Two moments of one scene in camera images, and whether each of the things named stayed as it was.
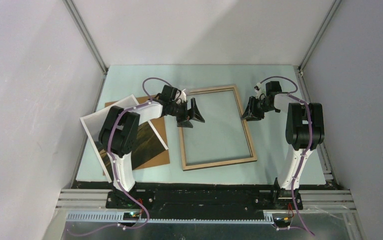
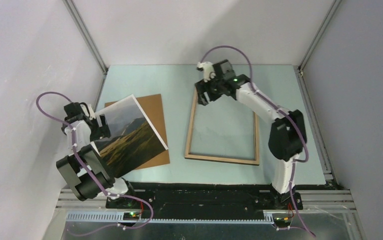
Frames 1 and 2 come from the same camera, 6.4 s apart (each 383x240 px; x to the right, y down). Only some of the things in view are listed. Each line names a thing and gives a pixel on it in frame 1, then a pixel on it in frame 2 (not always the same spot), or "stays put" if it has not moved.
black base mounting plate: [206, 205] stays put
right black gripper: [250, 114] -> [201, 88]
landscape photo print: [151, 143] stays put
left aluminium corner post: [85, 32] stays put
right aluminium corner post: [319, 34] stays put
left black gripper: [181, 121] -> [101, 131]
